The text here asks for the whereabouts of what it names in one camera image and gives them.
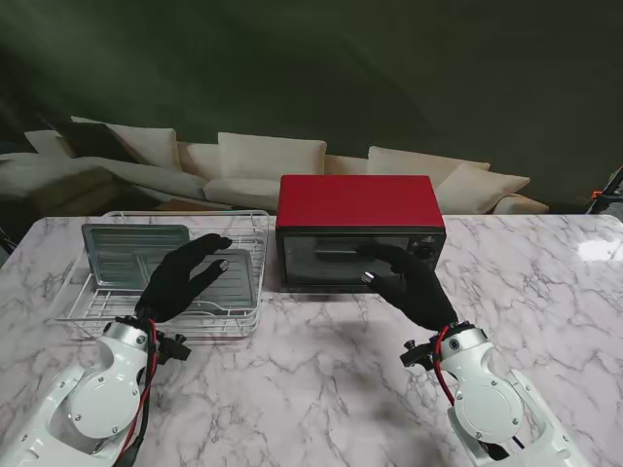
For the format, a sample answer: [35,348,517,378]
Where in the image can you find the red black right arm cable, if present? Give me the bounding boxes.
[432,328,458,408]

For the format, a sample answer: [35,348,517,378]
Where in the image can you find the red black arm cable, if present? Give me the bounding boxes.
[432,328,458,408]
[114,315,163,467]

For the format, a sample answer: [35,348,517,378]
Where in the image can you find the dark brown sofa cushion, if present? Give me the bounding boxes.
[38,116,142,164]

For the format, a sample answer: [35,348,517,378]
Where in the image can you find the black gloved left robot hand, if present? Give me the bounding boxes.
[134,233,234,323]

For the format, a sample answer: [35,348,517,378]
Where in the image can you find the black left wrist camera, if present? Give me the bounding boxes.
[154,332,191,365]

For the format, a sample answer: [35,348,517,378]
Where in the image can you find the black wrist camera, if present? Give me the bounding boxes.
[398,339,439,372]
[154,332,191,365]

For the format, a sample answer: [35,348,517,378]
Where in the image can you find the glass oven door black handle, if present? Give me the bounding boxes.
[277,233,411,292]

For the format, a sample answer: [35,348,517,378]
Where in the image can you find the black stand with orange clip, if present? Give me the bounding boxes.
[581,164,623,215]

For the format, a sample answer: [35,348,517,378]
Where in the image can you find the red black left arm cable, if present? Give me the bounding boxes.
[114,315,163,467]

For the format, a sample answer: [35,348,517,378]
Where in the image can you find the silver ribbed baking tray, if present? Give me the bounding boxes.
[80,222,190,289]
[138,248,260,313]

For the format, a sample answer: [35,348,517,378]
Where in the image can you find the beige sofa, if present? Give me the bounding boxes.
[0,115,551,218]

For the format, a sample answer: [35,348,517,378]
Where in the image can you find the red toaster oven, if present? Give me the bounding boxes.
[275,173,448,294]

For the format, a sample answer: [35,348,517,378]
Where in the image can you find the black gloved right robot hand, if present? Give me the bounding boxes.
[357,241,459,335]

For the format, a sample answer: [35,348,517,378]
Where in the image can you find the long cream sofa seat cushion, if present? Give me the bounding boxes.
[0,153,208,200]

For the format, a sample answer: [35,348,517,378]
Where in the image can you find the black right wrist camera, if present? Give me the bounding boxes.
[398,339,439,372]

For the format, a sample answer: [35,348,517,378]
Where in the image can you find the white wire dish rack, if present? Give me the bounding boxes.
[55,208,272,341]

